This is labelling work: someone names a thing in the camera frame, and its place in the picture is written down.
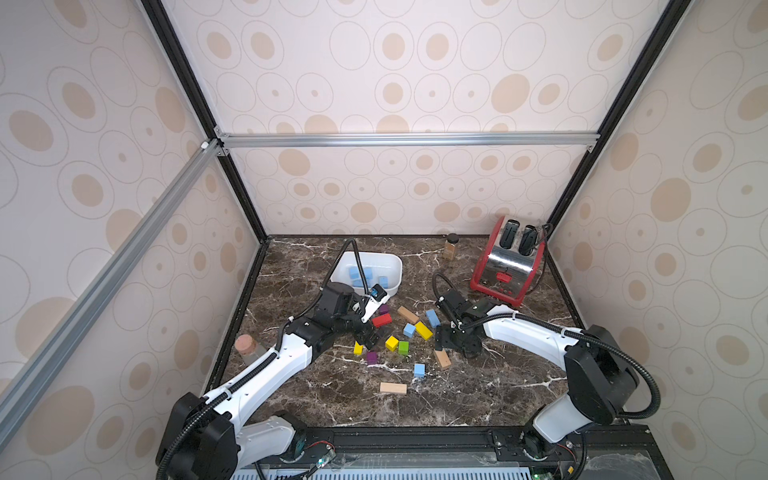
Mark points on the white rectangular dish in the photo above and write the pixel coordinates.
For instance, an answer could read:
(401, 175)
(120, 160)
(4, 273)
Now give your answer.
(379, 268)

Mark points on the long tan block upper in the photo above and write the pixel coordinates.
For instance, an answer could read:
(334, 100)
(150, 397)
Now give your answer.
(411, 317)

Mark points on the long tan block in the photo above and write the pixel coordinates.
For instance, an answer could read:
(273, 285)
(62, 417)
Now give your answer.
(393, 388)
(411, 317)

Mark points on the silver horizontal frame bar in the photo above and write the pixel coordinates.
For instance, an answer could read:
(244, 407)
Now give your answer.
(441, 139)

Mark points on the silver diagonal frame bar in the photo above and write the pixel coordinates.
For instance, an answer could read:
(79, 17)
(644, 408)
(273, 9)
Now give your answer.
(45, 365)

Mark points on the small brown spice jar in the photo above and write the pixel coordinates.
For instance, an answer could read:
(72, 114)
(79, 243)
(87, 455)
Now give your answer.
(450, 246)

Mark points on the long yellow block right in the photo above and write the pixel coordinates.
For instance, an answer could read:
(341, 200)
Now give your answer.
(423, 331)

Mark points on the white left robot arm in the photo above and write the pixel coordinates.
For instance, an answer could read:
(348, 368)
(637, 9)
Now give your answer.
(210, 436)

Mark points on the pink lidded glass jar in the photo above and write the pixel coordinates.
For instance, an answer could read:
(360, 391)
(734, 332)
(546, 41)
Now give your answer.
(249, 349)

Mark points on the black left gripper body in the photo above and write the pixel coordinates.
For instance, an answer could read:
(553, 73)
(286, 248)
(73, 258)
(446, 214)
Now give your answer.
(351, 323)

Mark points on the small yellow cube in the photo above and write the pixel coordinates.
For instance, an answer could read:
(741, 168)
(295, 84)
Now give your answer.
(392, 343)

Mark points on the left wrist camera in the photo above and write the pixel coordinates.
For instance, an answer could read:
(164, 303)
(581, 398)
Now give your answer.
(377, 297)

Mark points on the tan block right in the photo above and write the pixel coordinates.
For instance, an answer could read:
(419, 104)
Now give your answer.
(443, 359)

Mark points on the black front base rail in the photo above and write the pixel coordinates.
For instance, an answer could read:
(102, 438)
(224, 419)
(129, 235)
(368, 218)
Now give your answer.
(614, 452)

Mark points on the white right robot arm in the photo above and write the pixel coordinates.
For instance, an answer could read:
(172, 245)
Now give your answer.
(604, 383)

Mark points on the long tan block bottom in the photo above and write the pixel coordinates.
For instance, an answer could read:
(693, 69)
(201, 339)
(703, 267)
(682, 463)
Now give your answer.
(393, 388)

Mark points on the long red block middle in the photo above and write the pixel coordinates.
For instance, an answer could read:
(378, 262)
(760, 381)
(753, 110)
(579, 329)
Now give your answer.
(382, 320)

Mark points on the red silver toaster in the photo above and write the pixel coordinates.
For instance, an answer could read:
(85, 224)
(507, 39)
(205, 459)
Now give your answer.
(511, 260)

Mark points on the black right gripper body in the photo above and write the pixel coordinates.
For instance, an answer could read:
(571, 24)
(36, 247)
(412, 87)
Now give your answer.
(454, 332)

